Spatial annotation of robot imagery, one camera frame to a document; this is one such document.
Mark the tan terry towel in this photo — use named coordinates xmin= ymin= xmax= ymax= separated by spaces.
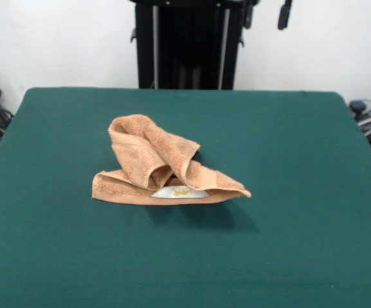
xmin=91 ymin=113 xmax=252 ymax=206

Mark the dark green table cloth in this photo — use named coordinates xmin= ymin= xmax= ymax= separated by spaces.
xmin=0 ymin=87 xmax=371 ymax=308

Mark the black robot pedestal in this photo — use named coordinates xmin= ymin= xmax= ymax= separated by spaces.
xmin=128 ymin=0 xmax=261 ymax=90

